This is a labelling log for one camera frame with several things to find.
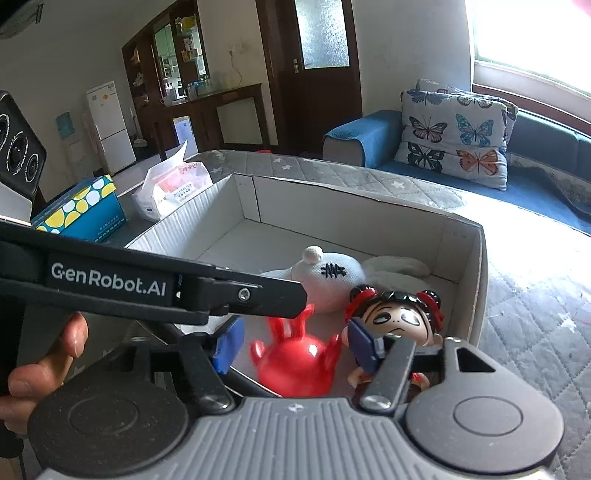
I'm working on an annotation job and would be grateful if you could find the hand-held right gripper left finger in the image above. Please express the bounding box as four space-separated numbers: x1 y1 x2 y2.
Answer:
108 318 245 413

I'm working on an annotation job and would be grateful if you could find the dark wooden door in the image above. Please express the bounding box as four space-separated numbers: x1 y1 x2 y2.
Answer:
256 0 363 155

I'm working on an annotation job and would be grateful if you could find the person's left hand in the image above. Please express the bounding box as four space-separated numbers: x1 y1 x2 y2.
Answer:
0 311 88 435

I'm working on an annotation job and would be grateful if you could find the white soft tissue pack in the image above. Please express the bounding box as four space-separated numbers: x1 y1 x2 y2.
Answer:
132 141 214 220

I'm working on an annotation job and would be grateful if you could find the big-headed doll figure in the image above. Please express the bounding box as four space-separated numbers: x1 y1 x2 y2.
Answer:
344 285 446 398

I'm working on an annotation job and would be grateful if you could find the butterfly print pillow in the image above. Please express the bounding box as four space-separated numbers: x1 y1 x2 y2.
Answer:
399 78 519 191

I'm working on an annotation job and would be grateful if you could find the cardboard box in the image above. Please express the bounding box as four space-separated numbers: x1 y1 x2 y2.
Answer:
124 173 488 398

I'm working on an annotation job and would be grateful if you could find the dark wooden cabinet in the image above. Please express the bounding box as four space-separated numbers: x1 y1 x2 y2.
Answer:
122 0 271 162

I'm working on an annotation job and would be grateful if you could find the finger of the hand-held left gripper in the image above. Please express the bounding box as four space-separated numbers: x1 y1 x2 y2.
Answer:
178 264 308 326

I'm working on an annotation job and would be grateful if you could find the window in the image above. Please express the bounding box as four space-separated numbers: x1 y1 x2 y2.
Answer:
466 0 591 100

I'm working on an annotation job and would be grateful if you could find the white knitted rabbit plush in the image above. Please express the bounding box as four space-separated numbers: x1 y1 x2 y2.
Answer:
259 246 430 315

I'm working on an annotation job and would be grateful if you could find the blue sofa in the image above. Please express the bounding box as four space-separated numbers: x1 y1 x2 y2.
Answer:
323 108 591 236

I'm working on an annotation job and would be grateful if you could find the blue spotted tissue box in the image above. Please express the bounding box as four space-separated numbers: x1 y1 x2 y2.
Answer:
31 174 126 243

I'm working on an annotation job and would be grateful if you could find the white refrigerator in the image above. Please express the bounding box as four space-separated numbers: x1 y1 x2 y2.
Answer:
85 80 137 176

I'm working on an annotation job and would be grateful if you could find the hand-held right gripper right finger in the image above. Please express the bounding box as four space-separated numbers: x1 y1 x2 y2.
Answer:
347 318 496 414

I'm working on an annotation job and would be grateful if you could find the white water dispenser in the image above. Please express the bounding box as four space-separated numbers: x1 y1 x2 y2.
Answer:
55 112 95 178

